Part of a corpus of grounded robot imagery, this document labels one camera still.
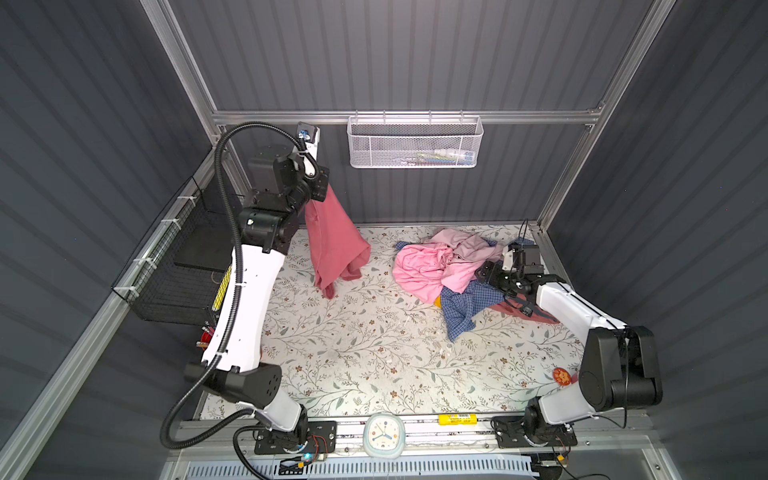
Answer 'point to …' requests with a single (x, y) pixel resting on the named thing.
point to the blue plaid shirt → (460, 308)
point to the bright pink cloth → (422, 271)
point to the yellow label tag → (457, 419)
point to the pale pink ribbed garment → (465, 246)
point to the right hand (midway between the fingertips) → (490, 277)
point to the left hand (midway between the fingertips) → (311, 159)
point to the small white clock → (384, 436)
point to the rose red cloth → (337, 247)
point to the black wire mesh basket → (177, 273)
